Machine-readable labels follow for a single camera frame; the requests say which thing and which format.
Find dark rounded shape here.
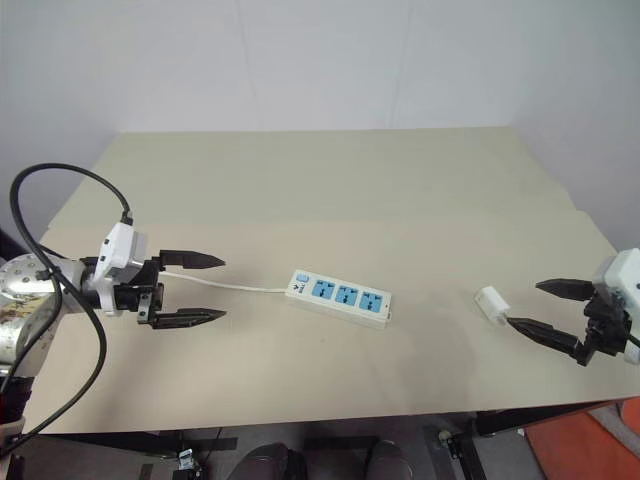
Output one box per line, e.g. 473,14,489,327
227,441,310,480
366,439,417,480

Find orange floor mat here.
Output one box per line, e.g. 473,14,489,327
523,399,640,480

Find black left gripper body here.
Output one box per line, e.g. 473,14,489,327
112,255,167,327

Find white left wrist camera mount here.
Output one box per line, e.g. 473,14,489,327
92,221,151,319

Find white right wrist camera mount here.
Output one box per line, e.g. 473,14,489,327
591,247,640,364

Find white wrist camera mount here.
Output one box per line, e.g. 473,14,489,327
92,221,151,319
591,247,640,364

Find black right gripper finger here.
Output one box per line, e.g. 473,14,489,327
507,316,590,369
534,277,597,303

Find white plug adapter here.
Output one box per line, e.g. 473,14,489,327
472,285,514,328

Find white power strip blue sockets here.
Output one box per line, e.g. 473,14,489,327
284,268,394,331

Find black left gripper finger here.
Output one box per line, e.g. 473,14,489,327
158,248,227,274
149,308,229,332

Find white power strip cord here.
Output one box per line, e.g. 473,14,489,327
162,269,291,293

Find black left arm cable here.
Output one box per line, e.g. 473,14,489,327
0,162,135,454

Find black table frame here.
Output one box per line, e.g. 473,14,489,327
9,398,624,480

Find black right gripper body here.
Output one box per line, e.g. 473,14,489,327
582,294,633,358

